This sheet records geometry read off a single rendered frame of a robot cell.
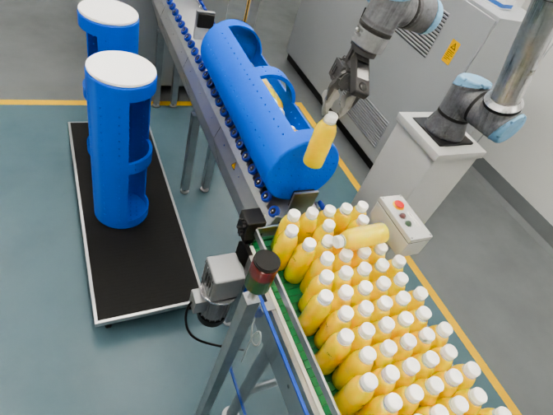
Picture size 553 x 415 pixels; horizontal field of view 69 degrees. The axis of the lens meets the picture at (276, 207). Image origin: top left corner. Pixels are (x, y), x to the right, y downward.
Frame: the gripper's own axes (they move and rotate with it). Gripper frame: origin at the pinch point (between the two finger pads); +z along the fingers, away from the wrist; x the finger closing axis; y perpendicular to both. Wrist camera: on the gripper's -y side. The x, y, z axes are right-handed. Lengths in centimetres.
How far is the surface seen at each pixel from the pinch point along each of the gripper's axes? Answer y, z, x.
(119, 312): 12, 130, 42
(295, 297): -29, 50, -4
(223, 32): 83, 18, 18
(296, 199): 2.5, 36.0, -5.8
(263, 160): 11.5, 28.5, 8.1
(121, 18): 118, 39, 60
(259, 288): -44, 24, 21
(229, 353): -42, 62, 16
